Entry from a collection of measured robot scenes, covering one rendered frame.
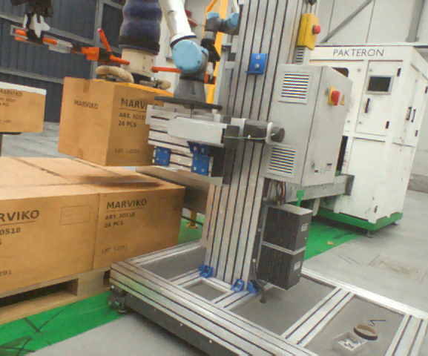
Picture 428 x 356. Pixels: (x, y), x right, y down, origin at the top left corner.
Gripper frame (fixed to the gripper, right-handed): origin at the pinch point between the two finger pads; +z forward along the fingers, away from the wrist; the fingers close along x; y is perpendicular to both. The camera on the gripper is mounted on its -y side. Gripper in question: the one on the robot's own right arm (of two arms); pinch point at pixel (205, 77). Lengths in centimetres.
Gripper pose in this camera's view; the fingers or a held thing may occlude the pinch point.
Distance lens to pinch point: 224.4
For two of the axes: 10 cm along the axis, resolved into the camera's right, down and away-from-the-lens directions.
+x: 8.1, 2.1, -5.5
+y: -5.7, 0.1, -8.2
